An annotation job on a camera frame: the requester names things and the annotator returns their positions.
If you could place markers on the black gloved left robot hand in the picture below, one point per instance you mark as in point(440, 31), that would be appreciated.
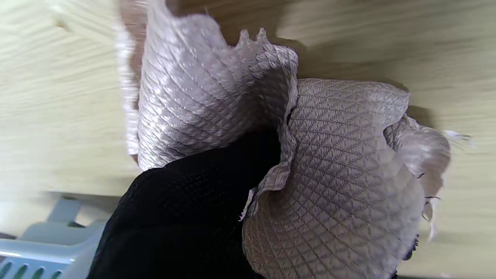
point(174, 217)

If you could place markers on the beige wiping cloth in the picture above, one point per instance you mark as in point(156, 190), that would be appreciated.
point(341, 174)

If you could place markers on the blue plastic drip tray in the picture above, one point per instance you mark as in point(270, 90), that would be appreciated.
point(62, 230)

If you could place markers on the blue plastic dish rack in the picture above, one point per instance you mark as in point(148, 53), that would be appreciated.
point(42, 259)

